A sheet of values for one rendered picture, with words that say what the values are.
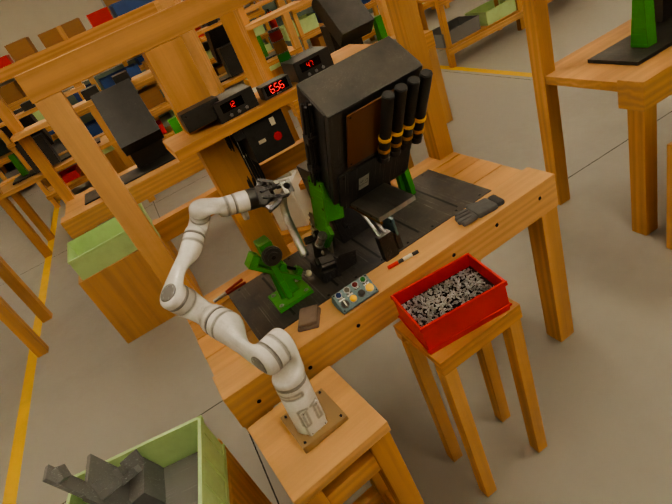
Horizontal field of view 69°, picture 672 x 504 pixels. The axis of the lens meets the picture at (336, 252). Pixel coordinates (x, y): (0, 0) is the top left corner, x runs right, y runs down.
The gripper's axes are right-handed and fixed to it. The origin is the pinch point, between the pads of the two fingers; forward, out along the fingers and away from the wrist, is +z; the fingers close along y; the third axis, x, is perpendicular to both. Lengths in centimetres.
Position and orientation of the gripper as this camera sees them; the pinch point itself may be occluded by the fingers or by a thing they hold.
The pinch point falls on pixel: (283, 189)
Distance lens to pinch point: 180.9
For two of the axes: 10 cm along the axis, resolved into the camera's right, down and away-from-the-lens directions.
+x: -2.5, 3.6, 9.0
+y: -4.1, -8.8, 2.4
